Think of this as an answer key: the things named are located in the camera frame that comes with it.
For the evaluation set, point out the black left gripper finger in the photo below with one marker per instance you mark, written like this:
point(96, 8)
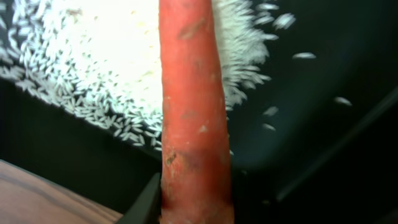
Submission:
point(146, 208)

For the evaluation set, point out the white rice pile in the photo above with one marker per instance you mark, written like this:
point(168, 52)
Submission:
point(99, 60)

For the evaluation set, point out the black waste tray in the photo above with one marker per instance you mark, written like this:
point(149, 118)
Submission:
point(317, 144)

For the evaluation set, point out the orange carrot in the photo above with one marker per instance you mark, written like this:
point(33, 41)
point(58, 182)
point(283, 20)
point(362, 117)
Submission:
point(196, 165)

